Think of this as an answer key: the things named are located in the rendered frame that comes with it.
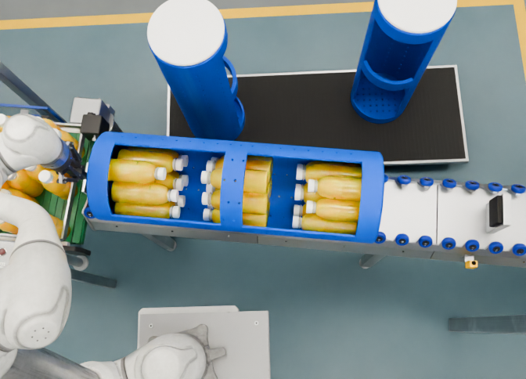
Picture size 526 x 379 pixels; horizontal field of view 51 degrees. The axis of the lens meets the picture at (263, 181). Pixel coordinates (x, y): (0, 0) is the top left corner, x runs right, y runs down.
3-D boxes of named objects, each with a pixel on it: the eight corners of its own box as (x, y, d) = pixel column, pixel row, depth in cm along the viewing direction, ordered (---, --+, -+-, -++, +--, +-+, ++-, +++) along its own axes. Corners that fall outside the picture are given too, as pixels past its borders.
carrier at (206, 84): (218, 157, 276) (257, 117, 281) (187, 83, 192) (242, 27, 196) (178, 122, 282) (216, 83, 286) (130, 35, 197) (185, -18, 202)
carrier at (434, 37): (349, 73, 284) (351, 124, 277) (373, -35, 200) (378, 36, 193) (405, 71, 283) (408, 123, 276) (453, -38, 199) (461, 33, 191)
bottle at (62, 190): (77, 200, 196) (55, 188, 178) (57, 200, 196) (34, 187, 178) (79, 182, 197) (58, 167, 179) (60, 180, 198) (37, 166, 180)
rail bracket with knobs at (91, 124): (107, 148, 200) (97, 138, 190) (88, 146, 201) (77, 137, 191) (111, 122, 203) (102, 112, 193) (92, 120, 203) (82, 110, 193)
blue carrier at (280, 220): (369, 252, 180) (383, 230, 153) (108, 229, 186) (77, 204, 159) (372, 171, 189) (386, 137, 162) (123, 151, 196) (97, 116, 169)
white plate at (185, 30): (186, 80, 191) (186, 81, 192) (240, 25, 195) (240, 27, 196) (131, 33, 196) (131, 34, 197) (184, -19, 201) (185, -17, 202)
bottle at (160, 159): (116, 172, 175) (174, 177, 173) (117, 150, 173) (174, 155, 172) (124, 168, 181) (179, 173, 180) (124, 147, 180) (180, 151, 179)
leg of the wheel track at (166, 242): (175, 251, 280) (144, 230, 220) (164, 250, 281) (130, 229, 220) (177, 240, 282) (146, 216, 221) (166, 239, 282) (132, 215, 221)
